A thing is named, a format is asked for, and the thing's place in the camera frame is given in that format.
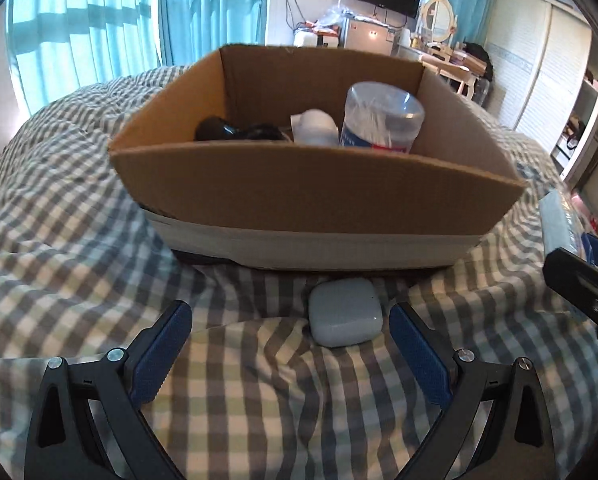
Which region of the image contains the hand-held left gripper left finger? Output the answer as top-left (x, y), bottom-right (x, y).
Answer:
top-left (24, 300), bottom-right (194, 480)

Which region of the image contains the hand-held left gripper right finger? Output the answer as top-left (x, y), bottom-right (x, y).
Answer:
top-left (388, 301), bottom-right (555, 480)

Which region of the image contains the blue tissue pack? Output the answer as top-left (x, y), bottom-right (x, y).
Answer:
top-left (538, 191), bottom-right (591, 261)

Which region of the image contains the pale blue earbud case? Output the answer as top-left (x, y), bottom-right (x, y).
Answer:
top-left (307, 278), bottom-right (383, 347)

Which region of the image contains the brown cardboard box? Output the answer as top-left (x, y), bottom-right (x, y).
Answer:
top-left (108, 44), bottom-right (528, 272)

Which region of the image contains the black glossy object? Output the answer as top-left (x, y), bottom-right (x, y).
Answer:
top-left (195, 116), bottom-right (286, 142)

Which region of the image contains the clear cotton swab jar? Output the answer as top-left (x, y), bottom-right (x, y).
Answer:
top-left (339, 81), bottom-right (426, 154)

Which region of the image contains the grey checkered blanket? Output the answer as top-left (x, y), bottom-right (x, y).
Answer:
top-left (0, 62), bottom-right (598, 480)

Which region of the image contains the white slatted wardrobe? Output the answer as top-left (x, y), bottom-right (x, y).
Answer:
top-left (483, 0), bottom-right (598, 221)

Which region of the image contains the dark suitcase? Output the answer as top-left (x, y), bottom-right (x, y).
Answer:
top-left (471, 77), bottom-right (493, 109)

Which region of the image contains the white dressing table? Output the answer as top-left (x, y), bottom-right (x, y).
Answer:
top-left (396, 42), bottom-right (481, 97)

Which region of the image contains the black bag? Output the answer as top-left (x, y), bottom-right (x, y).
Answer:
top-left (461, 42), bottom-right (495, 82)

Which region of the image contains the oval white vanity mirror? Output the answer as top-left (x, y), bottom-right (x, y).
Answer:
top-left (418, 0), bottom-right (458, 44)

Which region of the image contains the silver mini fridge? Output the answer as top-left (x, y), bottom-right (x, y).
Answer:
top-left (341, 15), bottom-right (401, 57)

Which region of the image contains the wide teal window curtain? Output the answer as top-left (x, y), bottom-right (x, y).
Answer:
top-left (6, 0), bottom-right (163, 117)

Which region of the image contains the crumpled plastic bag on fridge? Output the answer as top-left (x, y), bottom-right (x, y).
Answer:
top-left (315, 2), bottom-right (361, 29)

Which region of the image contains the narrow teal window curtain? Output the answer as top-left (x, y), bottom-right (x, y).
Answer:
top-left (158, 0), bottom-right (271, 67)

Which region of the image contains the black wall cable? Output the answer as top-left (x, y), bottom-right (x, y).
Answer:
top-left (283, 0), bottom-right (303, 32)

